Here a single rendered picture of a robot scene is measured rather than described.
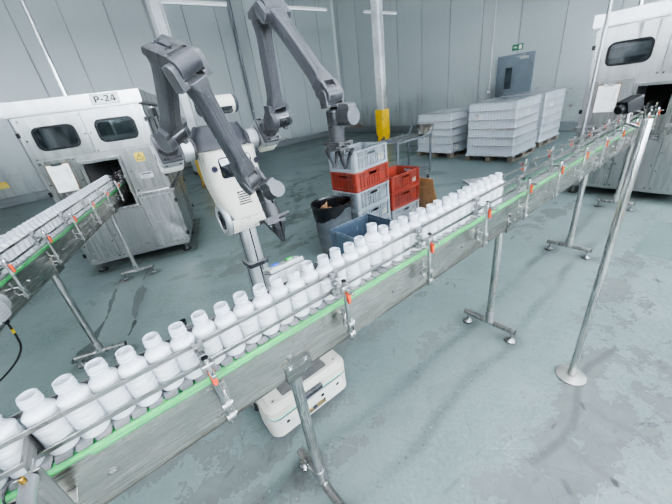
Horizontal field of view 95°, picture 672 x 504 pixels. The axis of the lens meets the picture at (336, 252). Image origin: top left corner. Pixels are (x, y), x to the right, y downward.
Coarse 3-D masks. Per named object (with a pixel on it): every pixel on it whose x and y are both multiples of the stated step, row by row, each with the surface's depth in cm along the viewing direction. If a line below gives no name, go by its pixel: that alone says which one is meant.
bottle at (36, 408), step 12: (24, 396) 65; (36, 396) 64; (24, 408) 63; (36, 408) 64; (48, 408) 65; (24, 420) 63; (36, 420) 64; (60, 420) 67; (36, 432) 65; (48, 432) 66; (60, 432) 67; (72, 432) 70; (48, 444) 67; (72, 444) 69
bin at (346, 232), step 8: (360, 216) 194; (368, 216) 197; (376, 216) 191; (344, 224) 187; (352, 224) 191; (360, 224) 195; (376, 224) 193; (384, 224) 188; (336, 232) 176; (344, 232) 189; (352, 232) 193; (360, 232) 197; (336, 240) 180; (344, 240) 173; (352, 240) 167
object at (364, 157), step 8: (352, 144) 371; (360, 144) 380; (368, 144) 373; (376, 144) 365; (384, 144) 353; (360, 152) 327; (368, 152) 378; (376, 152) 346; (384, 152) 356; (328, 160) 348; (352, 160) 324; (360, 160) 330; (368, 160) 340; (376, 160) 350; (384, 160) 359; (336, 168) 345; (352, 168) 328; (360, 168) 333; (368, 168) 342
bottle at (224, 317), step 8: (216, 304) 86; (224, 304) 87; (216, 312) 84; (224, 312) 84; (232, 312) 88; (216, 320) 85; (224, 320) 85; (232, 320) 86; (216, 328) 86; (232, 328) 86; (224, 336) 86; (232, 336) 87; (240, 336) 89; (224, 344) 88; (232, 344) 88; (232, 352) 89; (240, 352) 90
